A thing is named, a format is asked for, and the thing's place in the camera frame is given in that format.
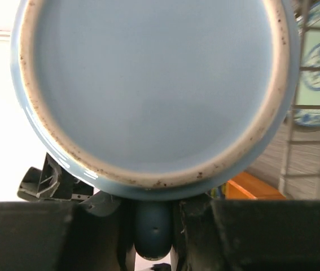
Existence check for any light blue ceramic mug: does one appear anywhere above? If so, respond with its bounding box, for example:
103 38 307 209
10 0 301 260

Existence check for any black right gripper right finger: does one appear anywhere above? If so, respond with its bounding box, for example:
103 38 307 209
170 194 320 270

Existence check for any orange wooden compartment tray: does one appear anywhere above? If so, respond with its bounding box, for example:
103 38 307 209
225 172 286 200

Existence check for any grey wire dish rack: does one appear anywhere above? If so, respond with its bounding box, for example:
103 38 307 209
279 1 320 199

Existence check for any blue green patterned plate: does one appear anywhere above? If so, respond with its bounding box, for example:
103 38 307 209
289 0 320 128

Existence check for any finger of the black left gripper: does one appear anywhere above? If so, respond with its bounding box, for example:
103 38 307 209
17 154 94 202

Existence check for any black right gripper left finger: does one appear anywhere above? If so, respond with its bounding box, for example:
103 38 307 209
0 192 135 270

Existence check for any blue yellow rolled tie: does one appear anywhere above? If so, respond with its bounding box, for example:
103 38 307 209
208 183 227 199

